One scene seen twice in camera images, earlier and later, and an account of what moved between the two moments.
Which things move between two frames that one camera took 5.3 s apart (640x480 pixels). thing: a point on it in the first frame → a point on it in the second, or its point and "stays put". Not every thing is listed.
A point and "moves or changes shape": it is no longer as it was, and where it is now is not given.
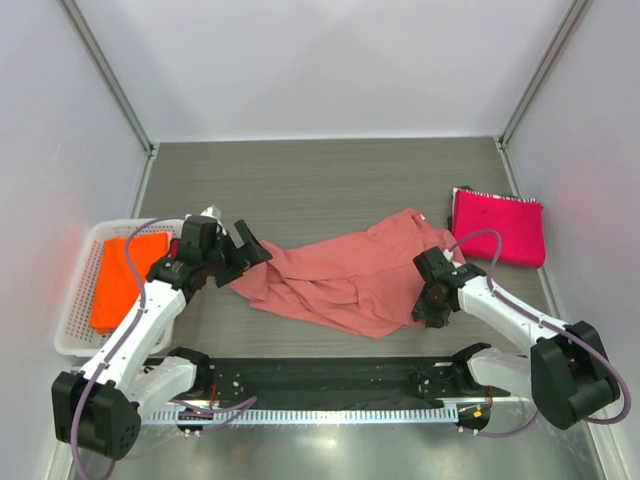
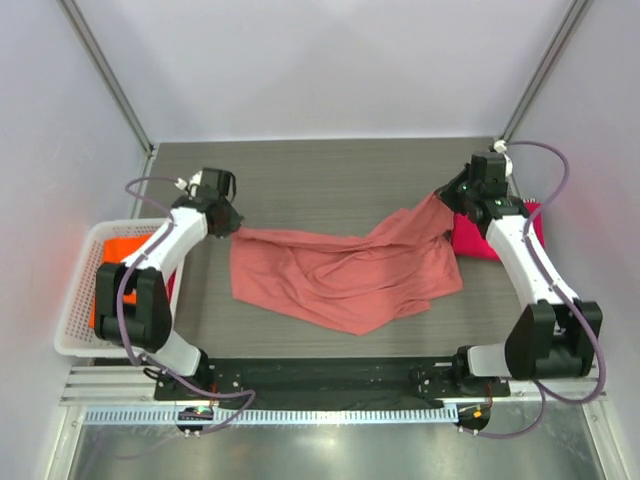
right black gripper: (421, 310) → (447, 193)
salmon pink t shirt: (366, 280) moves or changes shape
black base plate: (347, 379) stays put
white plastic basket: (75, 336) stays put
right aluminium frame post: (501, 142) stays put
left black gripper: (250, 253) → (232, 225)
